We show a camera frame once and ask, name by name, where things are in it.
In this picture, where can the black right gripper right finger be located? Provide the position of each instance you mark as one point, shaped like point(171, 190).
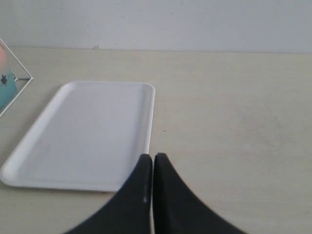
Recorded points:
point(177, 210)

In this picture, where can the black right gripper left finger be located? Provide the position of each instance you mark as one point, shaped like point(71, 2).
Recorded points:
point(128, 211)

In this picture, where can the pink and teal book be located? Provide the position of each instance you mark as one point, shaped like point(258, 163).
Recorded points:
point(8, 86)

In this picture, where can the white plastic tray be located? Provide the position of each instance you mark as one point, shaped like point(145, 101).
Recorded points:
point(89, 137)

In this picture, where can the white wire book rack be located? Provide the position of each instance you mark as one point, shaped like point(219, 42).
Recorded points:
point(21, 82)

